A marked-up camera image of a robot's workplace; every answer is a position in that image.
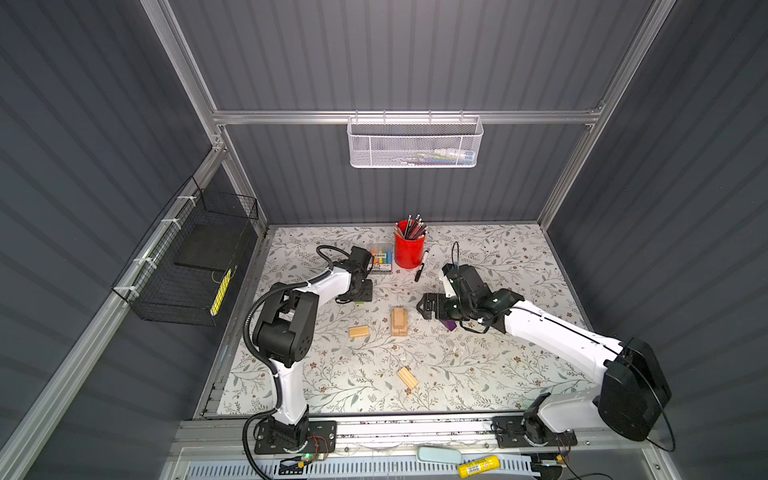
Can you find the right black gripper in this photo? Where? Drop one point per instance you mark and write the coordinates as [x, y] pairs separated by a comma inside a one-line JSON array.
[[438, 311]]

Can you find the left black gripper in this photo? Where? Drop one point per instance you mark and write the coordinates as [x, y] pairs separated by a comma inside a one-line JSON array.
[[366, 293]]

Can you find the purple block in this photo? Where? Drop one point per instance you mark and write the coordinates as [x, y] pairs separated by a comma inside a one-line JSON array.
[[449, 324]]

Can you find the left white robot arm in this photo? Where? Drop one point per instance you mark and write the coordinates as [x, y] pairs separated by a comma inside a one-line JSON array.
[[279, 327]]

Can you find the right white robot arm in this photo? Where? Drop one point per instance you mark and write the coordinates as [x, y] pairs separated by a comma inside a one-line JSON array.
[[630, 392]]

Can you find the ridged wood block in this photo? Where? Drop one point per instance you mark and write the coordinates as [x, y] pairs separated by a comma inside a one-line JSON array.
[[407, 377]]

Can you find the clear box coloured chalks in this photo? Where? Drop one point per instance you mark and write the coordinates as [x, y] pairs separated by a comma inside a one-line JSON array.
[[383, 257]]

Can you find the red pencil cup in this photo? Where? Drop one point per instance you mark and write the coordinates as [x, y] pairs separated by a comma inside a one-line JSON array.
[[408, 253]]

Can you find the black marker pen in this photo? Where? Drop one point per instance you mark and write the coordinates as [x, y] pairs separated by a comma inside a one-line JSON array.
[[421, 266]]

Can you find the yellow ruler in basket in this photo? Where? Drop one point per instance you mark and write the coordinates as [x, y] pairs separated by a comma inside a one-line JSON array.
[[221, 293]]

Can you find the light blue eraser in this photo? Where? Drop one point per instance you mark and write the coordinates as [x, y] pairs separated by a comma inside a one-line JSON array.
[[439, 455]]

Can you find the yellow glue stick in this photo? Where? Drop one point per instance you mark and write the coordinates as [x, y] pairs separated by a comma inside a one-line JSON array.
[[478, 466]]

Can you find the white wire mesh basket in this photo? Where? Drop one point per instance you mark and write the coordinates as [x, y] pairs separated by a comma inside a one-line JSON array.
[[417, 143]]

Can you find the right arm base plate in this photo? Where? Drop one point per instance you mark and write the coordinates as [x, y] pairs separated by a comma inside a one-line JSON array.
[[510, 432]]

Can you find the white vented cable duct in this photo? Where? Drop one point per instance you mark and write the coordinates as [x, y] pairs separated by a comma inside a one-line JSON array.
[[389, 467]]

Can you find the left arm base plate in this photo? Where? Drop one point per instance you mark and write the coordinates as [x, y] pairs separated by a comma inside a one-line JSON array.
[[272, 437]]

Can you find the black wire wall basket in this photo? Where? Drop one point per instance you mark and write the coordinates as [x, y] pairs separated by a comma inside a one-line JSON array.
[[175, 279]]

